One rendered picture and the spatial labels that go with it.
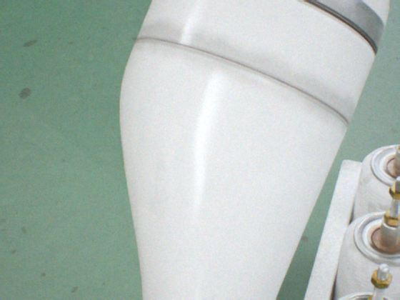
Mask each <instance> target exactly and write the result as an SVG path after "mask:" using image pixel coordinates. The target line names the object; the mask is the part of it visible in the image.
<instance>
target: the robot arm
mask: <svg viewBox="0 0 400 300"><path fill-rule="evenodd" d="M389 2H390V0H153V1H152V3H151V6H150V7H149V10H148V12H147V14H146V17H145V20H144V23H143V25H142V27H141V29H140V32H139V34H138V36H137V40H136V42H135V44H134V47H133V49H132V51H131V54H130V56H129V62H128V63H127V65H126V69H125V72H124V77H123V79H122V83H121V99H120V122H121V145H122V151H123V157H124V167H125V172H126V180H127V185H128V190H129V201H130V205H131V212H132V217H133V221H134V228H135V233H136V240H137V249H138V255H139V264H140V271H141V281H142V294H143V300H275V299H276V297H277V294H278V292H279V289H280V288H281V284H282V281H283V280H284V277H285V275H286V273H287V270H288V269H289V264H290V263H291V260H292V258H293V255H294V253H295V251H296V248H297V245H298V243H299V241H300V239H301V236H302V234H303V232H304V228H305V226H306V223H307V221H308V219H309V217H310V215H311V211H312V209H313V207H314V204H315V203H316V200H317V199H318V196H319V192H320V191H321V188H322V186H323V185H324V182H325V181H326V176H327V174H328V172H329V170H330V168H331V166H332V164H333V162H334V158H335V156H336V153H337V151H338V150H339V147H340V145H341V141H342V139H343V137H344V135H345V133H346V130H347V129H348V125H349V122H350V121H351V118H352V116H353V114H354V111H355V107H356V105H357V102H358V100H359V97H360V96H361V93H362V89H363V87H364V84H365V82H366V79H367V78H368V75H369V71H370V69H371V66H372V64H373V62H374V59H375V56H376V53H377V50H378V49H379V45H380V43H381V40H382V36H383V33H384V29H385V28H386V22H387V19H388V12H389Z"/></svg>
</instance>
